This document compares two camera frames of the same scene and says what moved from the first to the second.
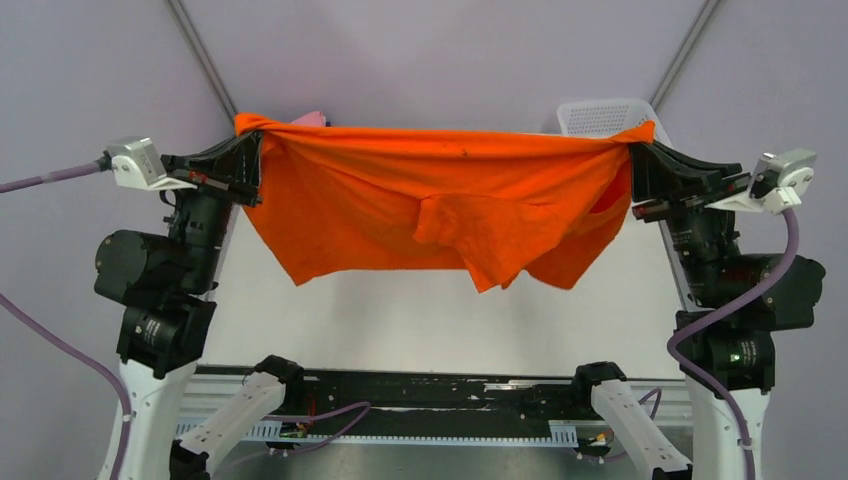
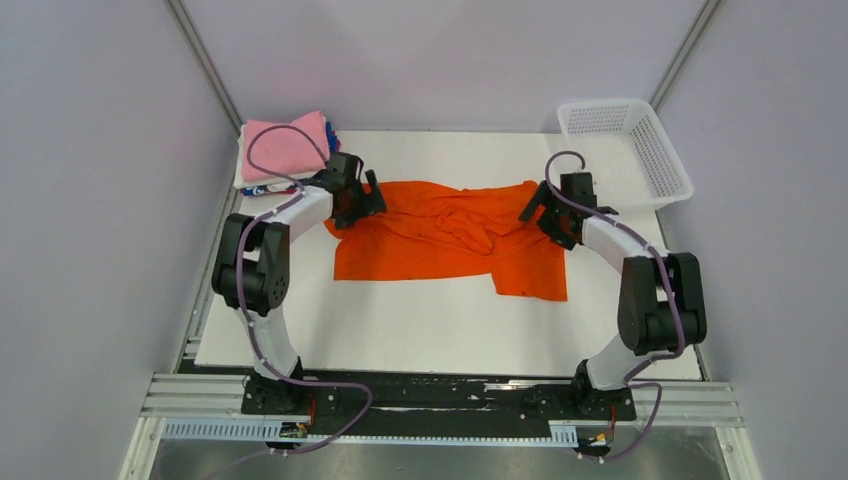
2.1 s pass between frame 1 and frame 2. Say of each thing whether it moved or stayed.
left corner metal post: stayed
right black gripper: moved
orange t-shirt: moved
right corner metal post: stayed
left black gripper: moved
